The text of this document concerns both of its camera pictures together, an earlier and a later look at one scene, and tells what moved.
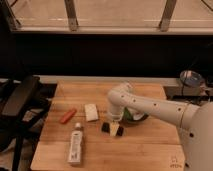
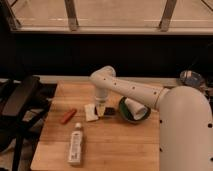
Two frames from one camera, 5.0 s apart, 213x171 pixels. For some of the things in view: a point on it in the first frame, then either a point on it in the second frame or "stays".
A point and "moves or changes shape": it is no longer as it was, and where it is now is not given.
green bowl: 128,116 stays
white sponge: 91,112 stays
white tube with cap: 76,144 stays
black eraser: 106,128 moves or changes shape
